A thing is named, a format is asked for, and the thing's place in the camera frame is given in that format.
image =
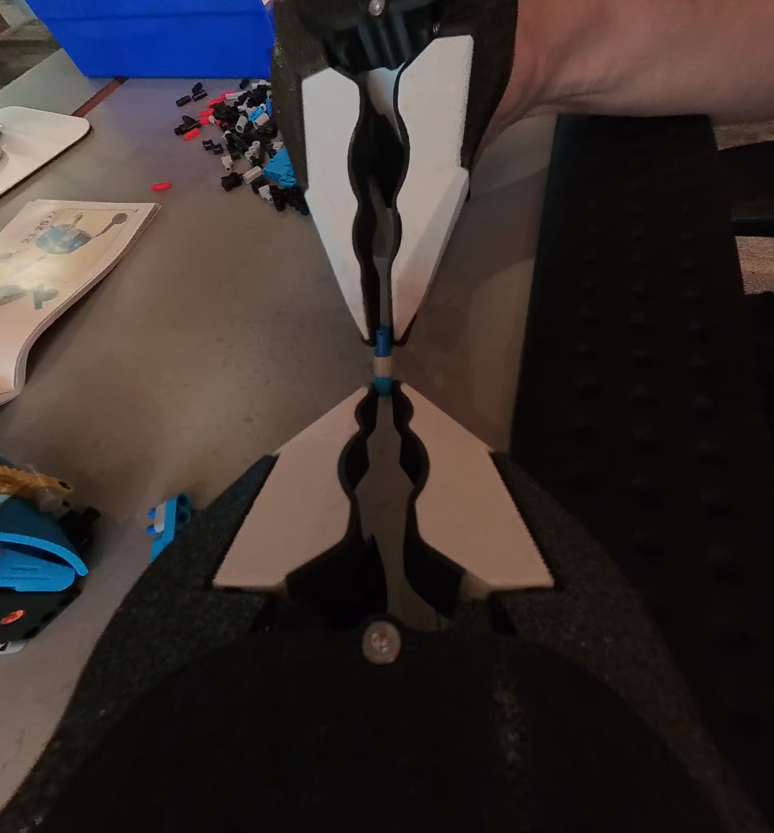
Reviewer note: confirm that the pile of small building bricks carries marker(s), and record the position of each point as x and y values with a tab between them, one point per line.
256	143

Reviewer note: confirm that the grey desk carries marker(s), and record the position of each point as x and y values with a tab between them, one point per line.
230	325

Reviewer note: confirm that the white stand base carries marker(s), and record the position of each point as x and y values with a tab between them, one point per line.
28	143

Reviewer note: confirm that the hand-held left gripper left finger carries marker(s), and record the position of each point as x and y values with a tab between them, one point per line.
282	514

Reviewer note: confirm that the blue brick-built toy model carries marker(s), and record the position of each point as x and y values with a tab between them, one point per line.
22	543

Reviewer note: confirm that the black perforated chair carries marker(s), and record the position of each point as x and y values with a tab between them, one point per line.
621	390

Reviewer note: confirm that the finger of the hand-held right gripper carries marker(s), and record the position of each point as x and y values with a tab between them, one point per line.
435	162
328	162

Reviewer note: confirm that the short blue beam with pins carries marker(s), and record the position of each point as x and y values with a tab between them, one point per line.
172	520

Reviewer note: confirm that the instruction booklet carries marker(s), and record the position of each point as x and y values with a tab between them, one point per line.
55	273

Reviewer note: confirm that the blue plastic bin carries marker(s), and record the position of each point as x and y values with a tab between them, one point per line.
152	32

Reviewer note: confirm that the person's right forearm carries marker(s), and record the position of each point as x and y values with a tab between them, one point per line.
621	58

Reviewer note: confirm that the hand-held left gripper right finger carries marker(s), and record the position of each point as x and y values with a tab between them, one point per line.
478	514

